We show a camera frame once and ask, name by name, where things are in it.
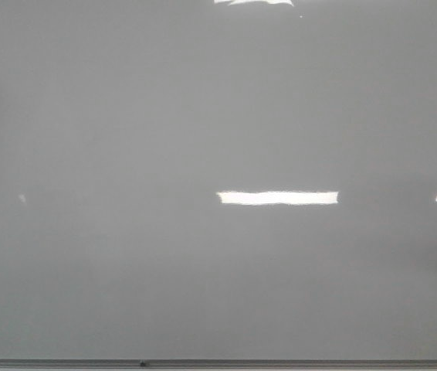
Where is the white glossy whiteboard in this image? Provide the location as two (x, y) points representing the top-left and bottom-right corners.
(0, 1), (437, 359)

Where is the grey aluminium whiteboard frame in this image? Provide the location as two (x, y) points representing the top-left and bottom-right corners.
(0, 359), (437, 370)

